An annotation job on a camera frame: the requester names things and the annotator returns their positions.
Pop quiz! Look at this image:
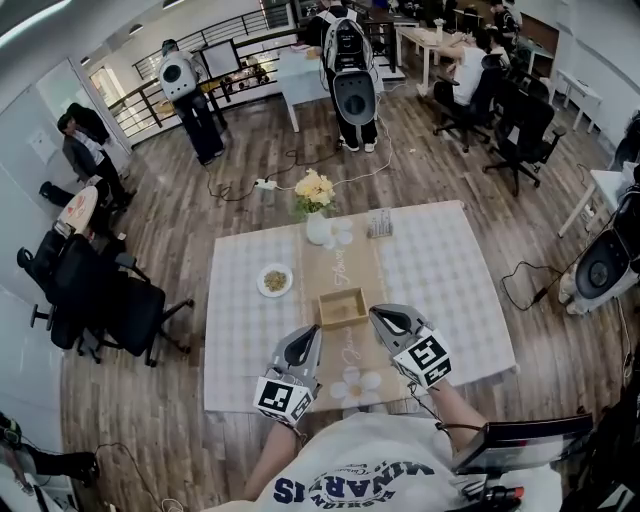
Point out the white wall notice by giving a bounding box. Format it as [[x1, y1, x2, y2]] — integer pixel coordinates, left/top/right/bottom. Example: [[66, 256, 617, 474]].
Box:
[[27, 127, 56, 166]]

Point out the white-screen monitor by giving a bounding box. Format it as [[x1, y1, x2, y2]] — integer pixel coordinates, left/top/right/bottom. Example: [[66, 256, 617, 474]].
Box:
[[200, 39, 242, 79]]

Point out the yellow flower bouquet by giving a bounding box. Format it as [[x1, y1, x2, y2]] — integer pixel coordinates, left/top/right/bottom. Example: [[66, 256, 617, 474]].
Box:
[[289, 168, 337, 221]]

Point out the black mesh office chair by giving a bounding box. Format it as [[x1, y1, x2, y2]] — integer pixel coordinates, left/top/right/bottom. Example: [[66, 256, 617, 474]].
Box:
[[16, 229, 66, 331]]

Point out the person's left forearm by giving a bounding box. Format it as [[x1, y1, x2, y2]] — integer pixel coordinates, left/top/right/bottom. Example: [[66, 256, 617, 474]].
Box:
[[243, 422, 306, 501]]

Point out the table with checked tablecloth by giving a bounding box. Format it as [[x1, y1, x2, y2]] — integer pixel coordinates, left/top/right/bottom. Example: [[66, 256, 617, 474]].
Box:
[[202, 199, 519, 415]]

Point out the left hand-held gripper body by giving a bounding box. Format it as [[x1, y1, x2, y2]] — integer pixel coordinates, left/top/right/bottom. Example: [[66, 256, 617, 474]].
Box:
[[253, 360, 322, 428]]

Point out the light wooden-top desk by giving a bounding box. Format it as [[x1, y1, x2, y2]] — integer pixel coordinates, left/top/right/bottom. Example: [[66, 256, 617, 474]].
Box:
[[394, 25, 466, 96]]

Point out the long ceiling light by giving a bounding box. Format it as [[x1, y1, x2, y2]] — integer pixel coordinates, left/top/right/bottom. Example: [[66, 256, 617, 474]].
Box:
[[0, 0, 74, 49]]

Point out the white desk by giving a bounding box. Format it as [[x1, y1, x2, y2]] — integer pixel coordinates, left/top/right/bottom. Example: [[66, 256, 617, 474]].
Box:
[[557, 168, 634, 239], [554, 68, 604, 134]]

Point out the white vase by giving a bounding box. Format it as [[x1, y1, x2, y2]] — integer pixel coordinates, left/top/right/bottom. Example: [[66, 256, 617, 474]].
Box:
[[305, 210, 332, 246]]

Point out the black chest-mounted screen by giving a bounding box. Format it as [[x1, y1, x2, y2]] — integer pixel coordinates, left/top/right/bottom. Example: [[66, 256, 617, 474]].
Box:
[[451, 412, 595, 475]]

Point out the black cable with adapter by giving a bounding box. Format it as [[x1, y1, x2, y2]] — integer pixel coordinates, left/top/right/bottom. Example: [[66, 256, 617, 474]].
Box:
[[499, 259, 576, 314]]

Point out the black bag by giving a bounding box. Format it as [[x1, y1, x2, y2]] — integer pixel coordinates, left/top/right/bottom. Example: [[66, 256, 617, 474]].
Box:
[[38, 180, 76, 209]]

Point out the beige flower-print table runner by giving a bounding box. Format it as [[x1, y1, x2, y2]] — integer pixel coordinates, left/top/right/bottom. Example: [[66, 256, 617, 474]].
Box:
[[298, 214, 401, 414]]

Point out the white plate of snacks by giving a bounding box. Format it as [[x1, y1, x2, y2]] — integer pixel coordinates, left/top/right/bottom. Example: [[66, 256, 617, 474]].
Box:
[[256, 263, 294, 299]]

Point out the person's right forearm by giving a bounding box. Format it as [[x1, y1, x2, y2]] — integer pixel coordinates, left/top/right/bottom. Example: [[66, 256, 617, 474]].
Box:
[[424, 382, 489, 456]]

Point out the grey pod backpack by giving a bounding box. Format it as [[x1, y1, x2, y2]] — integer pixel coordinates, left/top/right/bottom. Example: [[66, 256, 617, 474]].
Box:
[[321, 13, 380, 126]]

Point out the white work table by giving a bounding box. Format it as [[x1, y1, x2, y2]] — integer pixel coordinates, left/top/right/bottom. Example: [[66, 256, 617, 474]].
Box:
[[275, 47, 386, 134]]

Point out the large black office chair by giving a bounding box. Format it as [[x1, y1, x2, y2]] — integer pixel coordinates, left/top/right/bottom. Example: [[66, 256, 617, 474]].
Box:
[[483, 92, 569, 199], [49, 234, 195, 370]]

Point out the white capsule backpack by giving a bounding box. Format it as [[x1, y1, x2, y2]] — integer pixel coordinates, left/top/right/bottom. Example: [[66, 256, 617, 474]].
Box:
[[159, 53, 201, 101]]

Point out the person's white printed t-shirt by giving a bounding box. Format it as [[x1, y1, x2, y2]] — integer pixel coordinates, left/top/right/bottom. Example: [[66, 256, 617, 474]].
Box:
[[199, 412, 564, 512]]

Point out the black red-tipped mount handle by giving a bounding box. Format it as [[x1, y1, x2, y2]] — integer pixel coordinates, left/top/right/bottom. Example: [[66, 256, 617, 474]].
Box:
[[457, 472, 526, 512]]

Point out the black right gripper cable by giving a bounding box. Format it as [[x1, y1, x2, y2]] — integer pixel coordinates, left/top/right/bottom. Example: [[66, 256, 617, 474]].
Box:
[[407, 382, 489, 454]]

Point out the black white pod backpack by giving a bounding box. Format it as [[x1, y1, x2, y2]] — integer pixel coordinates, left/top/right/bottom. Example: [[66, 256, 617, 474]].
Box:
[[558, 184, 640, 316]]

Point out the black floor cable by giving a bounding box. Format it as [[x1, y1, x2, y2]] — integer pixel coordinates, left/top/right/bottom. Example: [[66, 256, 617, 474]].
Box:
[[207, 144, 346, 201]]

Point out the wooden tissue box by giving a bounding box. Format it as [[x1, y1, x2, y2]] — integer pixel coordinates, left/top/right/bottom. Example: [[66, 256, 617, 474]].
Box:
[[318, 286, 370, 330]]

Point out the black metal railing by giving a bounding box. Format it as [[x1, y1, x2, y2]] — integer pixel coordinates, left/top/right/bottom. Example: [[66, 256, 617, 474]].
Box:
[[107, 4, 396, 144]]

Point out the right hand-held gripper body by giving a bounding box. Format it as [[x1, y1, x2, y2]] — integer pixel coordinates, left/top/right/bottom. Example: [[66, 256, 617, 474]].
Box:
[[393, 324, 453, 391]]

